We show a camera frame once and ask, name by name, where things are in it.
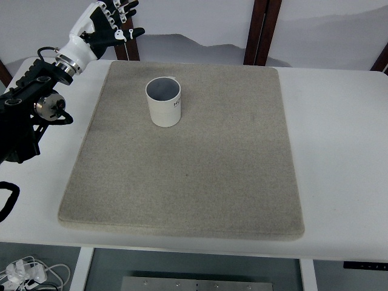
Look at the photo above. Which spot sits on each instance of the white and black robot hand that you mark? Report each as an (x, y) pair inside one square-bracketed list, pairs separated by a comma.
[(99, 27)]

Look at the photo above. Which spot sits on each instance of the white ribbed paper cup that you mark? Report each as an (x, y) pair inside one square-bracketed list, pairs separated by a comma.
[(164, 100)]

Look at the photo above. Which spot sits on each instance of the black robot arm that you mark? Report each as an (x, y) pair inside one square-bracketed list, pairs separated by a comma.
[(28, 109)]

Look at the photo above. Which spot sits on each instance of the grey felt mat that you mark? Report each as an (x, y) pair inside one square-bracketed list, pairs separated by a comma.
[(225, 170)]

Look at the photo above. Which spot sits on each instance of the black table control panel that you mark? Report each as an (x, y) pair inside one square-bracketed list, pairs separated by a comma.
[(358, 265)]

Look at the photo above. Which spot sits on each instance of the left brown wooden screen post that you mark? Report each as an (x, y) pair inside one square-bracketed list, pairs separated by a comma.
[(127, 51)]

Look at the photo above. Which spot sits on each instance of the brown wooden screen post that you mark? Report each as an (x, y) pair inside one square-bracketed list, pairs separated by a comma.
[(262, 27), (127, 51), (380, 65)]

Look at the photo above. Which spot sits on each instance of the far left brown wooden post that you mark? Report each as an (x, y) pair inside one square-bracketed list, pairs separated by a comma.
[(5, 75)]

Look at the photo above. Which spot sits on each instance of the middle brown wooden screen post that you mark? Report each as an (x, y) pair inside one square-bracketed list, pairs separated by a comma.
[(262, 27)]

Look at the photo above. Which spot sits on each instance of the grey metal base plate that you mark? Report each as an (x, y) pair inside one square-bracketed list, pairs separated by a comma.
[(153, 283)]

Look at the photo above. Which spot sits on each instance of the white charger with cables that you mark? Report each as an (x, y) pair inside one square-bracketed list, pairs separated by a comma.
[(29, 273)]

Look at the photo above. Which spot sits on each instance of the right brown wooden screen post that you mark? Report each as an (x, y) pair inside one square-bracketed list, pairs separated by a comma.
[(380, 65)]

